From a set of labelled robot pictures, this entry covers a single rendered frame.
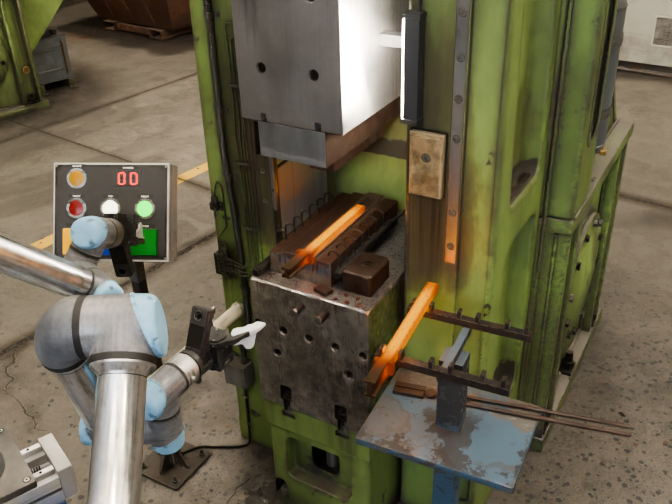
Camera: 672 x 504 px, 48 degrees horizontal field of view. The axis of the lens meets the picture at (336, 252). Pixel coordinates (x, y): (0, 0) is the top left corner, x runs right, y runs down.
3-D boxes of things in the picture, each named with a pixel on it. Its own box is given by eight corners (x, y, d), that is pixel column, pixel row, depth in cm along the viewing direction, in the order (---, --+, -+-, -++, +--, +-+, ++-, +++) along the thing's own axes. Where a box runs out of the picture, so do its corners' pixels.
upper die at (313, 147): (326, 168, 187) (325, 132, 182) (260, 155, 196) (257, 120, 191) (398, 115, 218) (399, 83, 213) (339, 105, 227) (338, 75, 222)
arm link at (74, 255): (64, 300, 169) (85, 257, 169) (44, 281, 177) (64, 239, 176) (93, 307, 175) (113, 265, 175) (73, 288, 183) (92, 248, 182)
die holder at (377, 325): (369, 439, 216) (368, 312, 194) (261, 398, 233) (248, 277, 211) (444, 335, 258) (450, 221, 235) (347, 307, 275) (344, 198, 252)
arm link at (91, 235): (60, 242, 171) (76, 209, 171) (81, 242, 182) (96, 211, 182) (90, 258, 171) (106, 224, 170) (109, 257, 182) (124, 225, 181)
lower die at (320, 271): (331, 287, 205) (330, 261, 200) (270, 270, 213) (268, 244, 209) (397, 222, 236) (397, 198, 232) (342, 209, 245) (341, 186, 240)
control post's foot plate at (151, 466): (177, 494, 261) (173, 475, 257) (130, 471, 271) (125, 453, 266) (215, 453, 277) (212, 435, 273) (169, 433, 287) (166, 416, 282)
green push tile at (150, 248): (156, 255, 210) (156, 229, 210) (130, 255, 211) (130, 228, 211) (158, 255, 212) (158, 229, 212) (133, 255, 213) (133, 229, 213)
